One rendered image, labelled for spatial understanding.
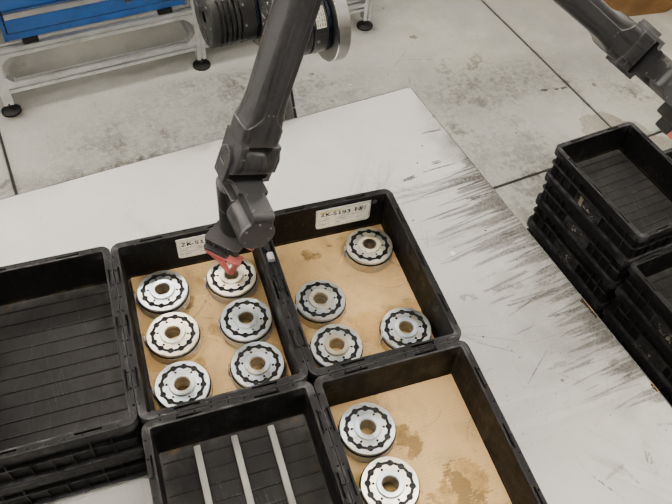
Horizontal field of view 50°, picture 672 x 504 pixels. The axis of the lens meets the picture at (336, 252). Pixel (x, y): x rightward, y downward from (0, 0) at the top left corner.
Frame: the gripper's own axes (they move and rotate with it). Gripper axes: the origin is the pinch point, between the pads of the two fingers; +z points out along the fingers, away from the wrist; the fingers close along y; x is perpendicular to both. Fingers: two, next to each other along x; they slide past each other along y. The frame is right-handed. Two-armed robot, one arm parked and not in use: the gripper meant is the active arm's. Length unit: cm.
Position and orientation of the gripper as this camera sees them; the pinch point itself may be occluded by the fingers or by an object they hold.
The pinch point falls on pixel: (239, 258)
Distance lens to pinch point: 128.7
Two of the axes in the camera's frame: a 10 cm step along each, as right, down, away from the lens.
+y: 4.8, -6.7, 5.7
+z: -0.6, 6.2, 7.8
